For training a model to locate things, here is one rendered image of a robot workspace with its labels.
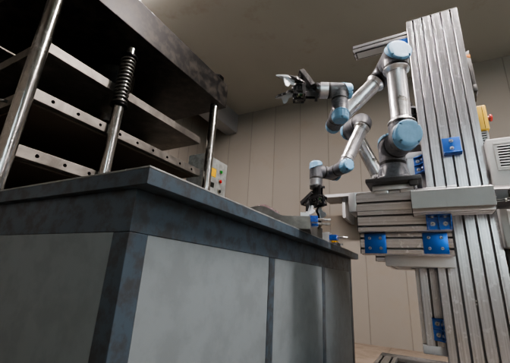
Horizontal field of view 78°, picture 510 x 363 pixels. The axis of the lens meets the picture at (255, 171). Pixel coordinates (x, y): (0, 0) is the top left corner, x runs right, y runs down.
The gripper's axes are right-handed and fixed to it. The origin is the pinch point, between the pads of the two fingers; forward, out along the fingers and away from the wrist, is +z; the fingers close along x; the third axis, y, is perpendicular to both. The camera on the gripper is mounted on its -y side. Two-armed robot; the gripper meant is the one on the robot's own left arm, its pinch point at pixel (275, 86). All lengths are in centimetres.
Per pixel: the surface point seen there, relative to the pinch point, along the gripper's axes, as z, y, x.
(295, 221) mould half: -11, 61, 13
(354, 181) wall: -102, -67, 244
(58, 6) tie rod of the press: 94, -16, -29
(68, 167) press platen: 89, 44, 5
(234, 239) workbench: 11, 79, -19
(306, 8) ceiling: -28, -179, 90
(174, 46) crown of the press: 63, -50, 23
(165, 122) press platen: 68, -10, 47
